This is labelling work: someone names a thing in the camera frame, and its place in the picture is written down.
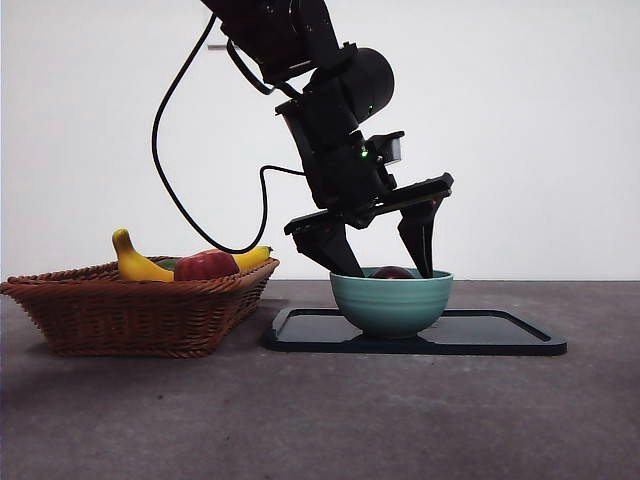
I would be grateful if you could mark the brown wicker basket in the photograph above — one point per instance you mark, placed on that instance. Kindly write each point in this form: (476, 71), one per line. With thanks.
(135, 320)

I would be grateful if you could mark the black rectangular tray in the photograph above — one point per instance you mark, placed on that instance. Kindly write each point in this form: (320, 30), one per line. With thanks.
(310, 332)

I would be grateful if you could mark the yellow banana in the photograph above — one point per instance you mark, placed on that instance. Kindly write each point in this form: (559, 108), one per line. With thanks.
(131, 262)

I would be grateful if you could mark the teal ribbed bowl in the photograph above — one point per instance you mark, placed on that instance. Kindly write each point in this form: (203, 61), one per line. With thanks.
(392, 305)

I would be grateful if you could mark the red apple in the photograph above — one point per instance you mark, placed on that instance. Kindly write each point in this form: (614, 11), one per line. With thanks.
(205, 267)

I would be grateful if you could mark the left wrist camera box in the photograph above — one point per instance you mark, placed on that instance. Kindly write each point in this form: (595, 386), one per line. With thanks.
(392, 150)

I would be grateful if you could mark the dark purple plum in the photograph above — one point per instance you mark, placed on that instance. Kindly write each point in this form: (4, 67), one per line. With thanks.
(392, 273)

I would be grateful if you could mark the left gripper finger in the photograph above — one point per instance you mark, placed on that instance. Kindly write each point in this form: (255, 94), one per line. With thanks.
(424, 230)
(327, 245)

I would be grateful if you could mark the green fruit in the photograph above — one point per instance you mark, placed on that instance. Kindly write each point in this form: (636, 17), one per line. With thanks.
(167, 263)

